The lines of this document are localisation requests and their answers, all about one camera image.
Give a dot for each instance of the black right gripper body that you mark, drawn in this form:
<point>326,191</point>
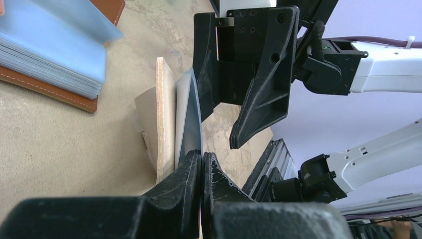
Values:
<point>264,31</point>

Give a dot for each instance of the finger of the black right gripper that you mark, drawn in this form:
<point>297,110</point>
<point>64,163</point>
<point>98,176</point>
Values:
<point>267,98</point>
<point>205,63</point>

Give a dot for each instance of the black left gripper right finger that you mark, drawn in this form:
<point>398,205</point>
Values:
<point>229,213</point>

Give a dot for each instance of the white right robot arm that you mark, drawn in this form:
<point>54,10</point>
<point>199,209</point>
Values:
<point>358,96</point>

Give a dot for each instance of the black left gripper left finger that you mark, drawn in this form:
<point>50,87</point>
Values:
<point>169,210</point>

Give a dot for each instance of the brown open card holder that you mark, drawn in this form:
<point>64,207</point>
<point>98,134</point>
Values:
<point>58,47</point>

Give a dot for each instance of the cream card holder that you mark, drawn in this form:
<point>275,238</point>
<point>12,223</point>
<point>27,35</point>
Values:
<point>170,118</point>

